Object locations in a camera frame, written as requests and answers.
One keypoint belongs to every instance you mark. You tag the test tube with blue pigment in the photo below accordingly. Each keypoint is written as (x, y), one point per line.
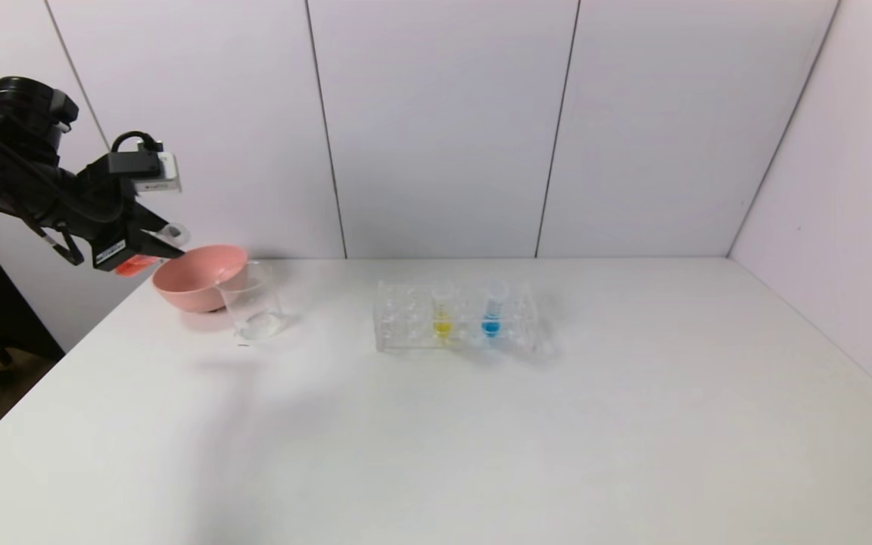
(490, 325)

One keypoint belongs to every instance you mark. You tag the clear acrylic test tube rack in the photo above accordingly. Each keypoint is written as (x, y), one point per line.
(462, 342)

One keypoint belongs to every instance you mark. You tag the clear glass beaker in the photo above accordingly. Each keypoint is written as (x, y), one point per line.
(254, 314)

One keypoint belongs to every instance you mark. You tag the test tube with yellow pigment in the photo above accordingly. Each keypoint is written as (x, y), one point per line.
(442, 325)

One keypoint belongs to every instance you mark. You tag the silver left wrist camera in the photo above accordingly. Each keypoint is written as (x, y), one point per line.
(147, 170)

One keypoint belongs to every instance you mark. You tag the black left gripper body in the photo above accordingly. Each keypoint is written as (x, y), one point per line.
(113, 251)

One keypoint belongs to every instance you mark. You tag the test tube with red pigment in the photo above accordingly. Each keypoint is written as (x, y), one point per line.
(133, 266)

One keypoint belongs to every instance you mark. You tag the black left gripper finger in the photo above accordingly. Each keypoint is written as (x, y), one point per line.
(152, 251)
(160, 227)

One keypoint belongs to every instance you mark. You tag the pink bowl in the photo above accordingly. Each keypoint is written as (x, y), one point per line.
(197, 284)

